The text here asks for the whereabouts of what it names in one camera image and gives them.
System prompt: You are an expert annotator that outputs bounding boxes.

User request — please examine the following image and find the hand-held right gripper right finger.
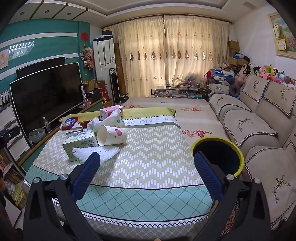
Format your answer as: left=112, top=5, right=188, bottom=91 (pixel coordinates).
left=193, top=152, right=273, bottom=241

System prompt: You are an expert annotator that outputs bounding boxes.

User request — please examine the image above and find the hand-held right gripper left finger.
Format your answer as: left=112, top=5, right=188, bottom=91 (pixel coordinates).
left=23, top=152, right=101, bottom=241

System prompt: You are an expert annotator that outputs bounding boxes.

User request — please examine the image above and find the yellow-rimmed dark waste bin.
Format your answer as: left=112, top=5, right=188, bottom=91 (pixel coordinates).
left=191, top=137, right=244, bottom=179

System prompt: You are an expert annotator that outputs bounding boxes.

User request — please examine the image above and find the white knitted cloth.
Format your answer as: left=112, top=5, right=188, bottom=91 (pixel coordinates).
left=72, top=146, right=120, bottom=164

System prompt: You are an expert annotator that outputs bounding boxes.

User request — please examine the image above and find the green and white carton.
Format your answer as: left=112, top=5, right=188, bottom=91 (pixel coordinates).
left=62, top=131, right=99, bottom=162

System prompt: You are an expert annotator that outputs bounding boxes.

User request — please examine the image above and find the white paper cup pink print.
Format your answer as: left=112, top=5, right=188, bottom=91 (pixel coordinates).
left=97, top=125, right=128, bottom=147

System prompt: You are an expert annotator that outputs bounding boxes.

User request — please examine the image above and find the white plastic bag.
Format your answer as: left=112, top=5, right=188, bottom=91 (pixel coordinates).
left=86, top=108, right=126, bottom=133

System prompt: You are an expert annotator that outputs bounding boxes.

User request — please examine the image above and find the pink carton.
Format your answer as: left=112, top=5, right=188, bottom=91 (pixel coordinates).
left=100, top=105, right=124, bottom=121

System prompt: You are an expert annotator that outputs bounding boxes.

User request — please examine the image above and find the white drawer unit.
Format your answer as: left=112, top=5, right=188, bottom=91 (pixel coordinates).
left=0, top=102, right=31, bottom=163

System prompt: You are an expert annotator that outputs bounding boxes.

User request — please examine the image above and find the glass ashtray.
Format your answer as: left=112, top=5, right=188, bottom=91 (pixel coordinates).
left=28, top=128, right=46, bottom=144

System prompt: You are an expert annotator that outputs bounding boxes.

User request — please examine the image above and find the clear water bottle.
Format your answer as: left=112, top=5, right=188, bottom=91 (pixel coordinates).
left=42, top=116, right=52, bottom=133

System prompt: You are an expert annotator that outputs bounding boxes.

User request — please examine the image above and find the bookshelf with books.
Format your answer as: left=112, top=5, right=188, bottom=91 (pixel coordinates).
left=0, top=148, right=26, bottom=209

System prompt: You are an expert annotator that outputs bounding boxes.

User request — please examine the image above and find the red patterned rug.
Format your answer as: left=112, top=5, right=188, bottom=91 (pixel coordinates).
left=220, top=204, right=238, bottom=237

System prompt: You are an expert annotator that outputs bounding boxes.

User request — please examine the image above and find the black flat television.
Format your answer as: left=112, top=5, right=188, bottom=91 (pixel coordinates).
left=9, top=62, right=84, bottom=139

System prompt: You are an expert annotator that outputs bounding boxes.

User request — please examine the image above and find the blue and red packet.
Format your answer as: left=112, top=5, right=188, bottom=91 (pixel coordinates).
left=60, top=117, right=79, bottom=130

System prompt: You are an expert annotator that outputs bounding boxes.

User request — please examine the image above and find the floral bedsheet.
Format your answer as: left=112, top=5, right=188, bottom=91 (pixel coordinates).
left=120, top=96, right=222, bottom=149

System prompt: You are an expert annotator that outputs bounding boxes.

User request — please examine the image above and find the zigzag patterned tablecloth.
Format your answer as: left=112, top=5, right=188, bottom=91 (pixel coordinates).
left=24, top=107, right=219, bottom=241

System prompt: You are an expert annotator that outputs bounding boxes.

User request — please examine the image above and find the teal television cabinet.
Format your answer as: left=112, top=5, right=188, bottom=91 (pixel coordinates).
left=18, top=97, right=111, bottom=172

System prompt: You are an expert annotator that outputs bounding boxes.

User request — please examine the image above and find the beige sofa with deer covers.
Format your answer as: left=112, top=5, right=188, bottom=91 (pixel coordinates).
left=206, top=74, right=296, bottom=230

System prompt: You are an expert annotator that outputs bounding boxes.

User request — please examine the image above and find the grey neck pillow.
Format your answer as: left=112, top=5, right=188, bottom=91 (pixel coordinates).
left=228, top=85, right=241, bottom=99

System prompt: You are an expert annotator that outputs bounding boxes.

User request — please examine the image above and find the cardboard box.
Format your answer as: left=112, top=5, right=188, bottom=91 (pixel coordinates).
left=82, top=79, right=105, bottom=93

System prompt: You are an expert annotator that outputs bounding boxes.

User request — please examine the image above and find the glass coffee table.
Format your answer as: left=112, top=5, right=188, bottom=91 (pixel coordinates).
left=151, top=87, right=206, bottom=99

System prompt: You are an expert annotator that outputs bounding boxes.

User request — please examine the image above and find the tower fan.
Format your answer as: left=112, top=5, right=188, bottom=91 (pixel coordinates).
left=109, top=68, right=121, bottom=105

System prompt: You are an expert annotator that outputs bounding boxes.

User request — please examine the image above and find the blue star-print pillow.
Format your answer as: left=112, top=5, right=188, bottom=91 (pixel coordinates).
left=211, top=68, right=229, bottom=78

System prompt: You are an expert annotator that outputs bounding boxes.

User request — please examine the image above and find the artificial flower decoration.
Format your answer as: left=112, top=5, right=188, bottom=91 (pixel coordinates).
left=80, top=46, right=94, bottom=70

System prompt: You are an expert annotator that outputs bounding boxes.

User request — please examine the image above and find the brown cardboard sheet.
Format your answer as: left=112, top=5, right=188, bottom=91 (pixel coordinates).
left=113, top=43, right=126, bottom=93

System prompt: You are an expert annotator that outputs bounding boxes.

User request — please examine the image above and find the pile of plush toys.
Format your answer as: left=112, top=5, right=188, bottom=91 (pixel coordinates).
left=233, top=62, right=296, bottom=91

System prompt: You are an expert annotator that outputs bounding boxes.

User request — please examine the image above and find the white standing air conditioner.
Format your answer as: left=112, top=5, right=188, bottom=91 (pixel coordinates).
left=92, top=37, right=116, bottom=81

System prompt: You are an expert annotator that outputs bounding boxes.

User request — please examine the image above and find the cream embroidered curtain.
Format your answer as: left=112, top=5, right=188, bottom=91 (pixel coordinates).
left=112, top=16, right=165, bottom=98
left=164, top=15, right=230, bottom=90

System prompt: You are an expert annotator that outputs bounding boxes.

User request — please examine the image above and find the stack of cardboard boxes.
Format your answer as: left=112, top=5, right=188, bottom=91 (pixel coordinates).
left=228, top=40, right=248, bottom=66

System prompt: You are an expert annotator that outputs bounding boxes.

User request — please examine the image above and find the framed flower painting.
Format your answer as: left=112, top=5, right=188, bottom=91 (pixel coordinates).
left=268, top=11, right=296, bottom=57

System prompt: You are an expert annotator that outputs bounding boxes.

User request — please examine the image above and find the black wall panel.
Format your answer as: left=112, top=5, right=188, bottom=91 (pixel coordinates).
left=16, top=57, right=65, bottom=79

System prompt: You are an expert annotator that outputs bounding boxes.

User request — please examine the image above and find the cartoon wall poster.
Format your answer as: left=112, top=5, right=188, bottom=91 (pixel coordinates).
left=0, top=49, right=10, bottom=70

